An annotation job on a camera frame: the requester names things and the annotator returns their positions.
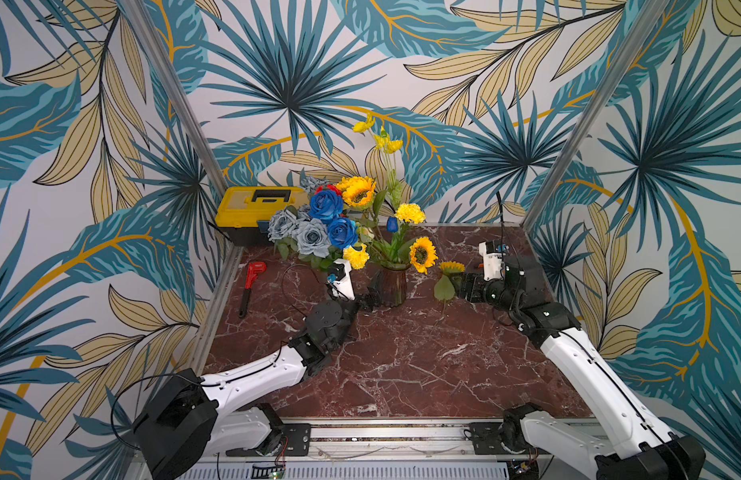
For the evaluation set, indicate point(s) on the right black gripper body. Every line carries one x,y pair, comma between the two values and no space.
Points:
483,288

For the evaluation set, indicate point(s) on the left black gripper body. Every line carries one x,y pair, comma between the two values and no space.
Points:
365,302

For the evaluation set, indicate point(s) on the blue rose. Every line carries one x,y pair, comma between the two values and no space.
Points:
326,206
342,233

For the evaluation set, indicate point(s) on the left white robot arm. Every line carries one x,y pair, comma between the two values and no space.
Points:
193,416

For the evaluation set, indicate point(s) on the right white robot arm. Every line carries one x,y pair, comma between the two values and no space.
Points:
638,445

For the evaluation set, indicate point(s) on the dark ribbed glass vase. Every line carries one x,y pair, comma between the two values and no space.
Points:
393,285

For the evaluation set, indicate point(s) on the cream rosebud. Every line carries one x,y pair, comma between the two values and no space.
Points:
366,234

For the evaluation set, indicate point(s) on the small blue tulip bud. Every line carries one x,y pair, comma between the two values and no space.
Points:
393,225

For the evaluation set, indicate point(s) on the grey rose front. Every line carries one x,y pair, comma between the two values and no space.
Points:
312,238

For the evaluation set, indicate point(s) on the grey rose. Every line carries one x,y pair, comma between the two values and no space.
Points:
312,238
283,224
312,184

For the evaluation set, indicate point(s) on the tall sunflower at back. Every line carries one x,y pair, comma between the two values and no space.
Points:
358,192

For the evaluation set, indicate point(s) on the tall yellow blossom stem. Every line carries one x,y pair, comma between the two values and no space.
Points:
381,160

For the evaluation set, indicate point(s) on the grey rose left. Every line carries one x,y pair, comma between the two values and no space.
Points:
283,224

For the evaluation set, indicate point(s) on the red rose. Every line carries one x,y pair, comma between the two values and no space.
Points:
330,187

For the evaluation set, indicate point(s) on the red pipe wrench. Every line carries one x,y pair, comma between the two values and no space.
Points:
253,270

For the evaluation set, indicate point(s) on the grey rose back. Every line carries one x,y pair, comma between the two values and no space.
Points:
312,184

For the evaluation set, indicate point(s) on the yellow black toolbox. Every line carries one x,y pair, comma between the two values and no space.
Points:
244,212

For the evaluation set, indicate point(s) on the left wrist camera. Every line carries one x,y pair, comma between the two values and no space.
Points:
339,282

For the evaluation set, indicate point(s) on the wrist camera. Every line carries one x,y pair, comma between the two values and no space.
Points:
493,254
339,282

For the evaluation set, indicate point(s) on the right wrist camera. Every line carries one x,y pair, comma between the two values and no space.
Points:
493,254

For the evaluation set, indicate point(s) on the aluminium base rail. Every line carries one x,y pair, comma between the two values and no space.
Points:
332,448

